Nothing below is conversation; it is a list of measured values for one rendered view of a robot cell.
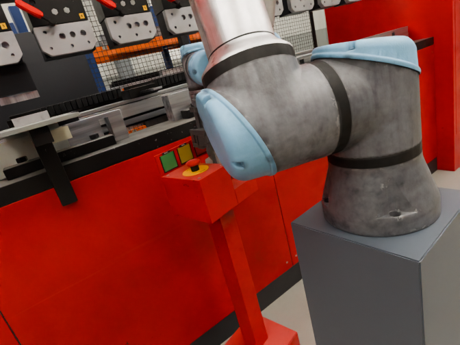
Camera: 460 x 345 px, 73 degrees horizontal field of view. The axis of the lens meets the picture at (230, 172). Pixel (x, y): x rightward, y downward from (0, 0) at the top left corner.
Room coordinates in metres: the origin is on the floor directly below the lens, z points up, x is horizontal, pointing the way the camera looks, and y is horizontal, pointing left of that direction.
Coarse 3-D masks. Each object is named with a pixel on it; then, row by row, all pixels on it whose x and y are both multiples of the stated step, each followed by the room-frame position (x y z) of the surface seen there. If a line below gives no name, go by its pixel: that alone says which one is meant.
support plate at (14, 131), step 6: (66, 114) 0.78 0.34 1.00; (72, 114) 0.75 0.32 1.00; (78, 114) 0.75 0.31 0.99; (42, 120) 0.80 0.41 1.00; (48, 120) 0.72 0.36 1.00; (54, 120) 0.73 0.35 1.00; (60, 120) 0.73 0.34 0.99; (24, 126) 0.73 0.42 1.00; (30, 126) 0.70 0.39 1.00; (36, 126) 0.71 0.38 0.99; (42, 126) 0.71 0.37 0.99; (0, 132) 0.75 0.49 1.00; (6, 132) 0.68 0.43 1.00; (12, 132) 0.68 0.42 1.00; (18, 132) 0.69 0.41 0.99
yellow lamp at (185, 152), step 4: (188, 144) 0.89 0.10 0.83; (180, 148) 0.87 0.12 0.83; (184, 148) 0.88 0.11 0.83; (188, 148) 0.89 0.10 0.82; (180, 152) 0.87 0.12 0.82; (184, 152) 0.88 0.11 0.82; (188, 152) 0.89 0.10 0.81; (180, 156) 0.86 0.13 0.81; (184, 156) 0.87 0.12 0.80; (188, 156) 0.88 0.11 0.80; (192, 156) 0.89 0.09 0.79; (184, 160) 0.87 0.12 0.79
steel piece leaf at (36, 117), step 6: (30, 114) 0.86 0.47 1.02; (36, 114) 0.86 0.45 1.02; (42, 114) 0.87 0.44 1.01; (48, 114) 0.88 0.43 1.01; (12, 120) 0.84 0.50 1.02; (18, 120) 0.84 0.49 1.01; (24, 120) 0.85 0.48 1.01; (30, 120) 0.85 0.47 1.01; (36, 120) 0.86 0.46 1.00; (18, 126) 0.84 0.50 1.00
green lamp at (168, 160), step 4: (172, 152) 0.85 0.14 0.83; (164, 156) 0.83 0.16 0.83; (168, 156) 0.84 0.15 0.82; (172, 156) 0.85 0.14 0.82; (164, 160) 0.83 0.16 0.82; (168, 160) 0.84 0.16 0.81; (172, 160) 0.84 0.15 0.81; (164, 164) 0.82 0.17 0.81; (168, 164) 0.83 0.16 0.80; (172, 164) 0.84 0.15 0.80; (176, 164) 0.85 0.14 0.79; (164, 168) 0.82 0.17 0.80; (168, 168) 0.83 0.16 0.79
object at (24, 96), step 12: (0, 72) 0.93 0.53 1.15; (12, 72) 0.95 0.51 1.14; (24, 72) 0.96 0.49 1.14; (0, 84) 0.93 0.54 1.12; (12, 84) 0.94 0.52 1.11; (24, 84) 0.95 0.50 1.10; (0, 96) 0.92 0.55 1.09; (12, 96) 0.94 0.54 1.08; (24, 96) 0.96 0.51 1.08; (36, 96) 0.97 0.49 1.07
